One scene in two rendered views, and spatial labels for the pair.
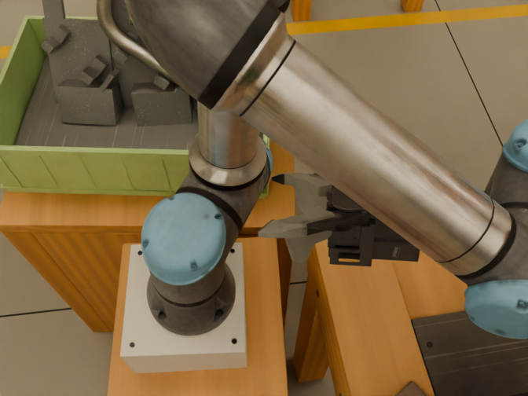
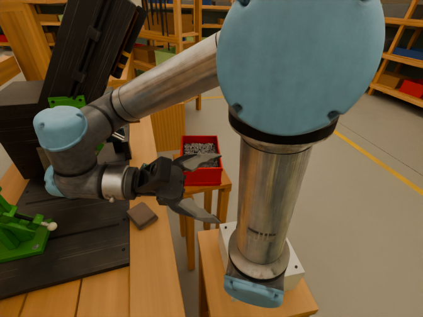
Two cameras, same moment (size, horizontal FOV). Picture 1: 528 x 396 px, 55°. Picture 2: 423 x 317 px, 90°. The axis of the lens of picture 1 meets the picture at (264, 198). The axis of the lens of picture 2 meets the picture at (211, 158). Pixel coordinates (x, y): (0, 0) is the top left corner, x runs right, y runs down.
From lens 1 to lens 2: 71 cm
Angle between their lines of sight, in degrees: 85
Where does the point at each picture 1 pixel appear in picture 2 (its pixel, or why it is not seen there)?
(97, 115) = not seen: outside the picture
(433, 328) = (118, 258)
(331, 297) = (174, 270)
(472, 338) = (97, 255)
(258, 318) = (216, 266)
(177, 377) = not seen: hidden behind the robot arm
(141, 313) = not seen: hidden behind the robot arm
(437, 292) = (104, 288)
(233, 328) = (227, 233)
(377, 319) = (149, 260)
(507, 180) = (94, 122)
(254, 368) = (214, 241)
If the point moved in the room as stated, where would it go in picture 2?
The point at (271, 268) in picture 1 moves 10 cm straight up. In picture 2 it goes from (213, 302) to (214, 287)
